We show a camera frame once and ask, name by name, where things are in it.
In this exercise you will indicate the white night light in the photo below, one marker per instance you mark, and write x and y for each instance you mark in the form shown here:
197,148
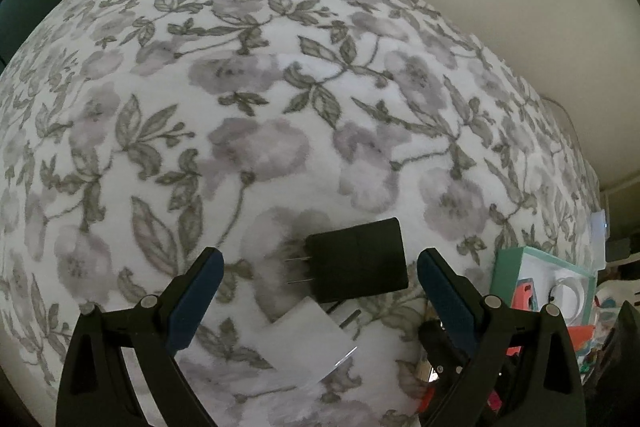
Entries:
600,224

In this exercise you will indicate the grey floral blanket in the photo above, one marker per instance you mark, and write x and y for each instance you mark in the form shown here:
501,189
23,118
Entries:
200,107

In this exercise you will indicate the black charger adapter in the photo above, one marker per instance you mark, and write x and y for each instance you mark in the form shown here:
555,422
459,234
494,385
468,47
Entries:
360,257

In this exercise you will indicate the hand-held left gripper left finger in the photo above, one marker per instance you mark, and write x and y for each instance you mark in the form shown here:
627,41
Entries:
200,297

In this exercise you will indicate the coral plastic clip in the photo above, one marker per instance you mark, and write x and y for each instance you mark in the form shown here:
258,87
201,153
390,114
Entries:
526,296

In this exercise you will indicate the white charger adapter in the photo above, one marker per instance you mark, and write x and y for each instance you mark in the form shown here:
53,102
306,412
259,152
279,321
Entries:
305,337

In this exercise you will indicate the teal box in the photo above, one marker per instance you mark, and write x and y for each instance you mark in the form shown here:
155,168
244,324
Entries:
505,277

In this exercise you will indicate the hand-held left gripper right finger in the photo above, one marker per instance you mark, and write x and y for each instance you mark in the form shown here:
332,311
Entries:
445,297

